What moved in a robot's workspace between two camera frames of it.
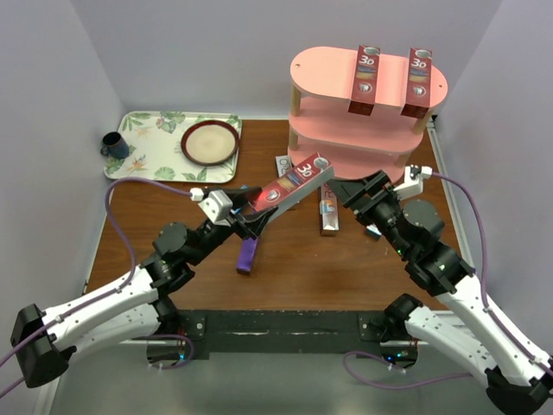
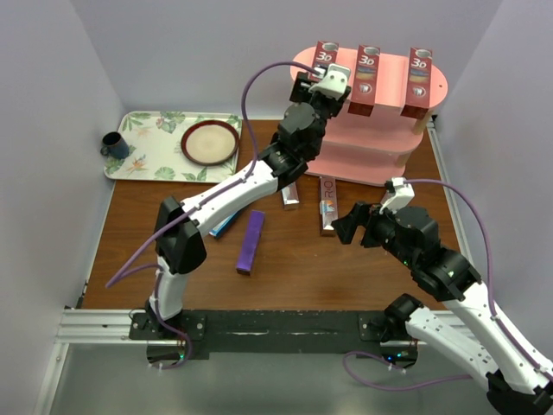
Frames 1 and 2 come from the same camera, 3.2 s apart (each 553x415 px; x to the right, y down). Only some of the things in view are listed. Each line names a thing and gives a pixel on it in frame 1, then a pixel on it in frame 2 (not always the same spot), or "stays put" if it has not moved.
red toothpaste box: x=365 y=86 stays put
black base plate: x=369 y=334 stays put
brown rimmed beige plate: x=210 y=143 stays put
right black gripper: x=351 y=194 -> x=346 y=226
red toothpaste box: x=289 y=188 -> x=325 y=55
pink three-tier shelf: x=353 y=144 stays put
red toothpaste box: x=419 y=83 stays put
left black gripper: x=249 y=226 -> x=301 y=93
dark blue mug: x=114 y=146 stays put
